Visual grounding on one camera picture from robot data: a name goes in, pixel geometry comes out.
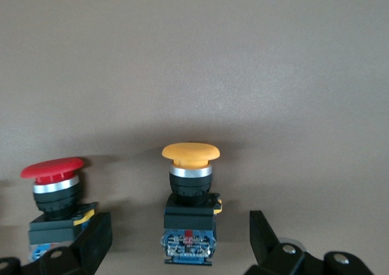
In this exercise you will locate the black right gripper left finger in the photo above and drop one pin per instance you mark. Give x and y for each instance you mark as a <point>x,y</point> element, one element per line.
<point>91,244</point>

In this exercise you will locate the yellow mushroom push button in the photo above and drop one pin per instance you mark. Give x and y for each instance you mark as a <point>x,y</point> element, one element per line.
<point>190,153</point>

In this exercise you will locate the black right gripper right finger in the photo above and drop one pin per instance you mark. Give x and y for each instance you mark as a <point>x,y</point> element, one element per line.
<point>267,250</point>

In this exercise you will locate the red mushroom push button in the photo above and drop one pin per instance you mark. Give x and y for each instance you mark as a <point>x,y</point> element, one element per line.
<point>51,168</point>

